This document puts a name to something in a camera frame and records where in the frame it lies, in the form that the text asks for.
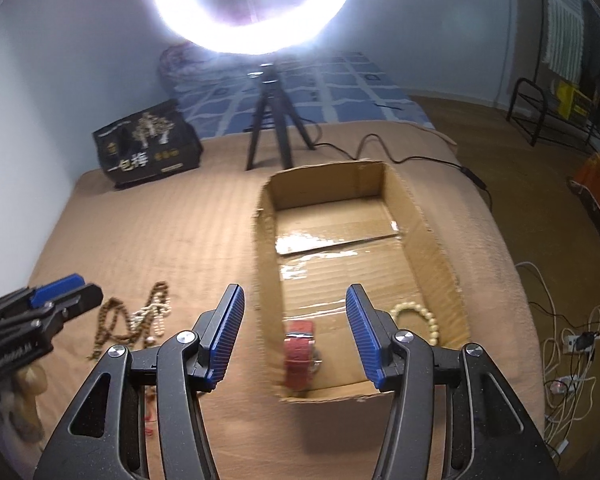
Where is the yellow box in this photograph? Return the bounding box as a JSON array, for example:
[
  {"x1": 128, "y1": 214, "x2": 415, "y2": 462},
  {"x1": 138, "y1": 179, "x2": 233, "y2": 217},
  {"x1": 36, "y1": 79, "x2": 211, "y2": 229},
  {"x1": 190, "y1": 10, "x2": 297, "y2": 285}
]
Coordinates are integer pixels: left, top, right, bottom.
[{"x1": 555, "y1": 82, "x2": 593, "y2": 117}]

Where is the black tripod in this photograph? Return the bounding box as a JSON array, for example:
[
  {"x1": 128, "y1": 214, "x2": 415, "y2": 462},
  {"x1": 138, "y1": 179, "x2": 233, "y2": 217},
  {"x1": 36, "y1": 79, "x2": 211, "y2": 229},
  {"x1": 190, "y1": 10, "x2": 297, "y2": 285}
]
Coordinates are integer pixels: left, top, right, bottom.
[{"x1": 245, "y1": 62, "x2": 317, "y2": 172}]

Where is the cardboard box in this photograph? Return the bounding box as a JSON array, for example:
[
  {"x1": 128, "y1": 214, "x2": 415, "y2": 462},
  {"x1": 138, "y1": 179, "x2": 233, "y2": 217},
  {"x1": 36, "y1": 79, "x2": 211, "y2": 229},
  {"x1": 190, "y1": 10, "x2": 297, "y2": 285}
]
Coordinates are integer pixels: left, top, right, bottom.
[{"x1": 251, "y1": 160, "x2": 472, "y2": 405}]

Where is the black printed bag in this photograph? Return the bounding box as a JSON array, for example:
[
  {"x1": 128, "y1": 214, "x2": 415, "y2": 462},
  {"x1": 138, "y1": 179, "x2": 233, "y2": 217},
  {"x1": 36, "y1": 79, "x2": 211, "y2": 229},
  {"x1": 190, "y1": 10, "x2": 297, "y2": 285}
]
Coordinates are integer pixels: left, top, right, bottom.
[{"x1": 92, "y1": 100, "x2": 204, "y2": 191}]

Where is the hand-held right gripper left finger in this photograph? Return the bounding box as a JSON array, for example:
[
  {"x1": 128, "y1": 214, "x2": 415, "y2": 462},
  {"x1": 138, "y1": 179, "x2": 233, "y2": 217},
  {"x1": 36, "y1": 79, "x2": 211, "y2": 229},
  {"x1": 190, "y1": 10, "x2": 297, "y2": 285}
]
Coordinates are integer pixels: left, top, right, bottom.
[{"x1": 40, "y1": 284, "x2": 246, "y2": 480}]

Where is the brown wooden bead necklace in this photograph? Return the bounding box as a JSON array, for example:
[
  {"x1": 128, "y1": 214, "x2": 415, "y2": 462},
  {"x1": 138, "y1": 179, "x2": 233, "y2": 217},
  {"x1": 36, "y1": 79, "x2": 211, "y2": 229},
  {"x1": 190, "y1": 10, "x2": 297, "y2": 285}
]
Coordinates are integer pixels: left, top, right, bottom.
[{"x1": 86, "y1": 282, "x2": 173, "y2": 361}]

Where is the cream bead bracelet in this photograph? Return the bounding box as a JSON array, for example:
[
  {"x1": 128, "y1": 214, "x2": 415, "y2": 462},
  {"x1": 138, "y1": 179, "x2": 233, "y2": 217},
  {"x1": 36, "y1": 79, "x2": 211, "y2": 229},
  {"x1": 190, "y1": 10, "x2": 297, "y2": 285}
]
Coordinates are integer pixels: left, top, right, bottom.
[{"x1": 390, "y1": 302, "x2": 440, "y2": 346}]

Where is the white power strip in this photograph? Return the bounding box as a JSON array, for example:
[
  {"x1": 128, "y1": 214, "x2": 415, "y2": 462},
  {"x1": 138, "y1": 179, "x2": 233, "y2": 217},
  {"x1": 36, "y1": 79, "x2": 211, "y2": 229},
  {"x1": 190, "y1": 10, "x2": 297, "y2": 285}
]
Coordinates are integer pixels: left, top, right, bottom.
[{"x1": 566, "y1": 332, "x2": 600, "y2": 352}]

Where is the orange cloth covered furniture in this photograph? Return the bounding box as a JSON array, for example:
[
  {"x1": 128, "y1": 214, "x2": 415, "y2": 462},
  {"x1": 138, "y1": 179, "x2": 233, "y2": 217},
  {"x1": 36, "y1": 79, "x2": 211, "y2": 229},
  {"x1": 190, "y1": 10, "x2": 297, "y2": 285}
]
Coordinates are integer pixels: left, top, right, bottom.
[{"x1": 567, "y1": 152, "x2": 600, "y2": 271}]

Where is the white pearl necklace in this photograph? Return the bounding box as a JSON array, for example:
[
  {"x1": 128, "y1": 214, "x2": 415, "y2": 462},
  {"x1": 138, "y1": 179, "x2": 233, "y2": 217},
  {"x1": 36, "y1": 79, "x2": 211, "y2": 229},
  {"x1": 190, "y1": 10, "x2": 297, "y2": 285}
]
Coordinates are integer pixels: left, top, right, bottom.
[{"x1": 125, "y1": 296, "x2": 173, "y2": 346}]

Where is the black metal rack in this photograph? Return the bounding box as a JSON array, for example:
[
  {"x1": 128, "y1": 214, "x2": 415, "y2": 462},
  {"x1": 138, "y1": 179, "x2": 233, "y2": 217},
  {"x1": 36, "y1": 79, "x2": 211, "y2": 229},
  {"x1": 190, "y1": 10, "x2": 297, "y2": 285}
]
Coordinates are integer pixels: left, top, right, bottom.
[{"x1": 505, "y1": 77, "x2": 600, "y2": 153}]

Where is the power strip with cables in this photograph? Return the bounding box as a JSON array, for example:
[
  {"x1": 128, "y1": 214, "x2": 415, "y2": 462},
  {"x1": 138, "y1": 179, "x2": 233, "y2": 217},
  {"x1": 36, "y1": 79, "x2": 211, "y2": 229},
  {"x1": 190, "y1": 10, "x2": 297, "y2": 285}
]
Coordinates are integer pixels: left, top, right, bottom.
[{"x1": 515, "y1": 260, "x2": 600, "y2": 458}]

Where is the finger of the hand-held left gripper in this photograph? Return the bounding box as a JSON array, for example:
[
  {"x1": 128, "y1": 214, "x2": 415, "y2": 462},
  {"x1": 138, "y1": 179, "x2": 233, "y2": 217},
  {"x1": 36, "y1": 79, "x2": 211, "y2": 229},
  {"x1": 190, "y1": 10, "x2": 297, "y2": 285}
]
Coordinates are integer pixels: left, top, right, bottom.
[
  {"x1": 0, "y1": 284, "x2": 104, "y2": 346},
  {"x1": 0, "y1": 274, "x2": 86, "y2": 326}
]

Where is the beige object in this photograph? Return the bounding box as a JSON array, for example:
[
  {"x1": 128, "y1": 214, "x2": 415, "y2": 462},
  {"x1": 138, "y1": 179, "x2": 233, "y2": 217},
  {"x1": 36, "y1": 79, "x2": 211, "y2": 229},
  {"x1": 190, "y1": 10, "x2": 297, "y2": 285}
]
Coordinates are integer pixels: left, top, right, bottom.
[{"x1": 7, "y1": 364, "x2": 50, "y2": 442}]

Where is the bright ring light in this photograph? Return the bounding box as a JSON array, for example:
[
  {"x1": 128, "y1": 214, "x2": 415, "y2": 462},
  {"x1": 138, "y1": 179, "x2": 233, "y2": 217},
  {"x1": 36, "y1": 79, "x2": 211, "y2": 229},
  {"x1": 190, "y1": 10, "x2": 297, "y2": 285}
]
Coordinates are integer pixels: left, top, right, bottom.
[{"x1": 150, "y1": 0, "x2": 359, "y2": 57}]

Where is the black power cable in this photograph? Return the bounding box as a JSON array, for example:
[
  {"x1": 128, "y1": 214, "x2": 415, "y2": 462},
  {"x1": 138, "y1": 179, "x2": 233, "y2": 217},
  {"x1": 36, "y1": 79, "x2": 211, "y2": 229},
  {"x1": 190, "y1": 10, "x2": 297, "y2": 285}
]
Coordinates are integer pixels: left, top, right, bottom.
[{"x1": 312, "y1": 134, "x2": 493, "y2": 211}]

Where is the striped hanging cloth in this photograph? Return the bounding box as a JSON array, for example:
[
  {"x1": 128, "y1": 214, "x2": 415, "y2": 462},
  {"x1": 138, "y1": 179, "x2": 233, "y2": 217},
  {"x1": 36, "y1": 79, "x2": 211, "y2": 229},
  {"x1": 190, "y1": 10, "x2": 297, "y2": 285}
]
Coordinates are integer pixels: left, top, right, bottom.
[{"x1": 544, "y1": 0, "x2": 588, "y2": 80}]

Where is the floral pillow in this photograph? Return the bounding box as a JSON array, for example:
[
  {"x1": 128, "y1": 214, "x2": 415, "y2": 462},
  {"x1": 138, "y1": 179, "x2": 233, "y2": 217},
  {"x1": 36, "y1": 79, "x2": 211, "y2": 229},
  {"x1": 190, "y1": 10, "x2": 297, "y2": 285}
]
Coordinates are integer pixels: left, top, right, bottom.
[{"x1": 157, "y1": 42, "x2": 221, "y2": 93}]

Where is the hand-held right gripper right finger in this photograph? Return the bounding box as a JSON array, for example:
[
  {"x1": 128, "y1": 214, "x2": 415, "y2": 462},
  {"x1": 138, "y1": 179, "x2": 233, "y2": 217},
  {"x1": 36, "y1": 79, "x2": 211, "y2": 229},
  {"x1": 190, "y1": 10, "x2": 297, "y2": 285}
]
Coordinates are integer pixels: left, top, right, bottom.
[{"x1": 345, "y1": 283, "x2": 561, "y2": 480}]

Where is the blue checkered bedsheet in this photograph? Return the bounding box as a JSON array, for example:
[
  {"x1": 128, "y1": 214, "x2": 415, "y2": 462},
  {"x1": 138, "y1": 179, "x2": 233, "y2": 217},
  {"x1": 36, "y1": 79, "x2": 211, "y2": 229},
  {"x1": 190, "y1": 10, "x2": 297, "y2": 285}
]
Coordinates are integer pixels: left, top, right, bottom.
[{"x1": 172, "y1": 50, "x2": 433, "y2": 141}]

